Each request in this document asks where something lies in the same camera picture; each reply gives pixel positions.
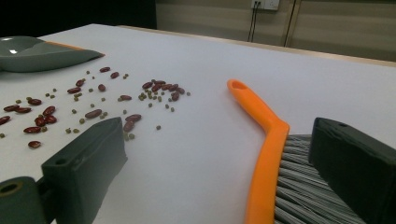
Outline green mung beans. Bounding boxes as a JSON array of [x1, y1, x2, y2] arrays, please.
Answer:
[[0, 70, 191, 141]]

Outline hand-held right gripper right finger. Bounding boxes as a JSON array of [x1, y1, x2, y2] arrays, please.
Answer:
[[307, 117, 396, 224]]

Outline orange brush with grey bristles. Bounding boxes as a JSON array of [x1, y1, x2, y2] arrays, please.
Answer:
[[226, 78, 368, 224]]

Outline grey dustpan with orange edge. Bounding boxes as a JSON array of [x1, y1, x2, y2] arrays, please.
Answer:
[[0, 35, 106, 74]]

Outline red kidney beans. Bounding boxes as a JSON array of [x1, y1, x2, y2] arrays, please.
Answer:
[[0, 65, 186, 149]]

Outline dark vertical wall strip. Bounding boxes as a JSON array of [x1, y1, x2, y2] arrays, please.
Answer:
[[282, 0, 297, 48]]

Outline white wall socket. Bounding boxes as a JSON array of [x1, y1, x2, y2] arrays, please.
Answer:
[[250, 0, 280, 11]]

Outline thin black cable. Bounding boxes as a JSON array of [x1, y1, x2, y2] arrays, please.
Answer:
[[247, 1, 258, 43], [251, 2, 262, 43]]

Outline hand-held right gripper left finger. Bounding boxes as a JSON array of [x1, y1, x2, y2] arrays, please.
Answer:
[[40, 116, 129, 224]]

